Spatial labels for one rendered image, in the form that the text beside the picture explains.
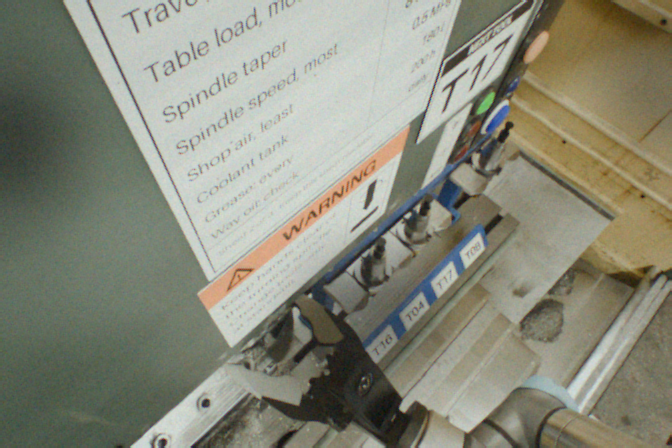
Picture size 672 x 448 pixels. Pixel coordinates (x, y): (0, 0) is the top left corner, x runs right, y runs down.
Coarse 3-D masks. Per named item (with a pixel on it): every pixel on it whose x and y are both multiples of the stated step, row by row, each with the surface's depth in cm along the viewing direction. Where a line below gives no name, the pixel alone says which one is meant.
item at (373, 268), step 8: (368, 256) 70; (384, 256) 69; (360, 264) 74; (368, 264) 71; (376, 264) 70; (384, 264) 71; (360, 272) 74; (368, 272) 72; (376, 272) 72; (384, 272) 73; (376, 280) 74
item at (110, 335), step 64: (0, 0) 8; (512, 0) 26; (0, 64) 9; (64, 64) 9; (0, 128) 9; (64, 128) 10; (128, 128) 12; (0, 192) 10; (64, 192) 12; (128, 192) 13; (0, 256) 12; (64, 256) 13; (128, 256) 16; (192, 256) 19; (0, 320) 13; (64, 320) 15; (128, 320) 18; (192, 320) 23; (0, 384) 15; (64, 384) 18; (128, 384) 23; (192, 384) 30
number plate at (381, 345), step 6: (384, 330) 98; (390, 330) 99; (384, 336) 98; (390, 336) 99; (372, 342) 96; (378, 342) 97; (384, 342) 98; (390, 342) 99; (372, 348) 96; (378, 348) 97; (384, 348) 99; (390, 348) 100; (372, 354) 97; (378, 354) 98; (384, 354) 99; (378, 360) 98
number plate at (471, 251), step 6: (474, 240) 110; (480, 240) 111; (468, 246) 109; (474, 246) 110; (480, 246) 112; (462, 252) 108; (468, 252) 109; (474, 252) 111; (480, 252) 112; (462, 258) 108; (468, 258) 110; (474, 258) 111; (468, 264) 110
